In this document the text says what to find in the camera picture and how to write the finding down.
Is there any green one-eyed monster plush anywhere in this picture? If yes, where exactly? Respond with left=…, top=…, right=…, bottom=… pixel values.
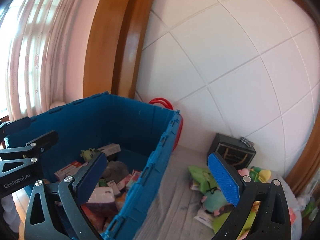
left=80, top=148, right=100, bottom=162

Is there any yellow duck plush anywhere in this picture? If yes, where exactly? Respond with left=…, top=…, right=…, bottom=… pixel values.
left=249, top=166, right=272, bottom=183

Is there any large green plush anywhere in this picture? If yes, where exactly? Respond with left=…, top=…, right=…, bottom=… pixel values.
left=212, top=201, right=260, bottom=239

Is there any pink pig plush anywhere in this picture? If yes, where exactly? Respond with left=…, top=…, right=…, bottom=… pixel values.
left=238, top=168, right=249, bottom=177

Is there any teal pig plush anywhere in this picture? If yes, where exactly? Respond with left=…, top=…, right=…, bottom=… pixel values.
left=201, top=190, right=234, bottom=217

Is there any white plastic packet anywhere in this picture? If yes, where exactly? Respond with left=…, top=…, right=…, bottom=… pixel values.
left=194, top=207, right=214, bottom=229

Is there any black gift box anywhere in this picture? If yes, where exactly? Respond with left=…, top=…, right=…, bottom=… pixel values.
left=207, top=133, right=256, bottom=170

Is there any green cloth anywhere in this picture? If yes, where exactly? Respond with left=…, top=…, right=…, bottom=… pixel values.
left=188, top=165, right=218, bottom=194

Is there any metal clip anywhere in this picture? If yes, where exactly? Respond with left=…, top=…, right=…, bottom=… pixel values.
left=240, top=137, right=254, bottom=147

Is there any colourful small box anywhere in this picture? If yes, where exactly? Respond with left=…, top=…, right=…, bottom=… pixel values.
left=189, top=179, right=203, bottom=192

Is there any pink curtain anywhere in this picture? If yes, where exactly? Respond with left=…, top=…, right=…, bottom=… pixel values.
left=1, top=0, right=100, bottom=120

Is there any blue plastic crate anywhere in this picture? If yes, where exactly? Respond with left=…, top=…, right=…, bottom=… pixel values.
left=5, top=93, right=181, bottom=239

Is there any red plastic case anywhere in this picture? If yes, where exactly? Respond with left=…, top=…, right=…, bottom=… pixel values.
left=148, top=97, right=184, bottom=151

